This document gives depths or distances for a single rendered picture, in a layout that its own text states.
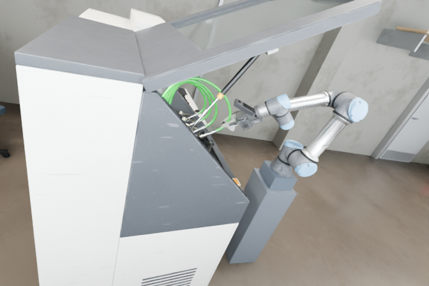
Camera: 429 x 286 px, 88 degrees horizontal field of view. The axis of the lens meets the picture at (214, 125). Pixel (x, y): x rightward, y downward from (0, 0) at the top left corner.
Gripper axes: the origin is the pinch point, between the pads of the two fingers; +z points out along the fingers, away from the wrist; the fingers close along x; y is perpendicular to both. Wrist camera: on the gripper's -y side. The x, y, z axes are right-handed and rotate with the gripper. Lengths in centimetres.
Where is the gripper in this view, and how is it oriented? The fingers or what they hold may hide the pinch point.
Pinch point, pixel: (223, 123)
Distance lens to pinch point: 118.5
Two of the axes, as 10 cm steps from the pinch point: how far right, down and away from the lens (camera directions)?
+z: -8.6, 3.6, 3.5
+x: 0.6, -6.3, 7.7
